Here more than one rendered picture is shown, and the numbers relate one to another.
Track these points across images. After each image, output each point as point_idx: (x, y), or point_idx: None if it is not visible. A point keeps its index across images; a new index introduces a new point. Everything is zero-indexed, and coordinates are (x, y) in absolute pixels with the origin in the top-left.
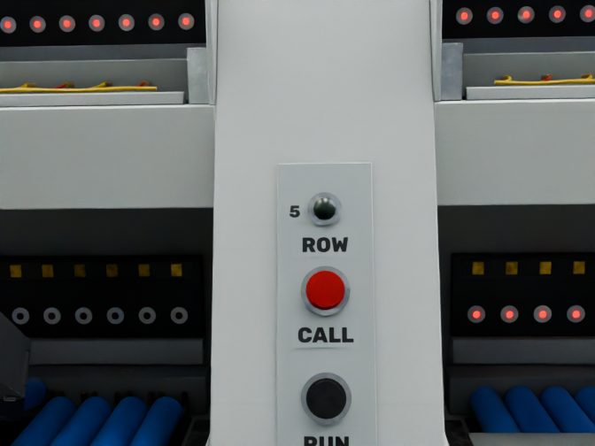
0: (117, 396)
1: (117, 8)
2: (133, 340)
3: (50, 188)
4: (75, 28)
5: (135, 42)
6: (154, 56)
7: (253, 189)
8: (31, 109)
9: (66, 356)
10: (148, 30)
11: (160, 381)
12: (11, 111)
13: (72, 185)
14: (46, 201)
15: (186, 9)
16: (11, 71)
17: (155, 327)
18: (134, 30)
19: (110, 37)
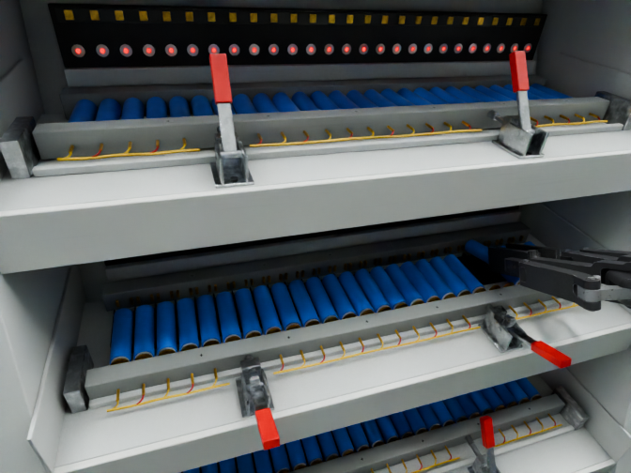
0: (499, 241)
1: (499, 39)
2: (495, 215)
3: (608, 186)
4: (475, 51)
5: (500, 59)
6: (510, 68)
7: None
8: (621, 154)
9: (467, 224)
10: (508, 53)
11: (514, 233)
12: (613, 155)
13: (617, 183)
14: (605, 190)
15: (530, 40)
16: (538, 110)
17: (501, 207)
18: (501, 53)
19: (489, 56)
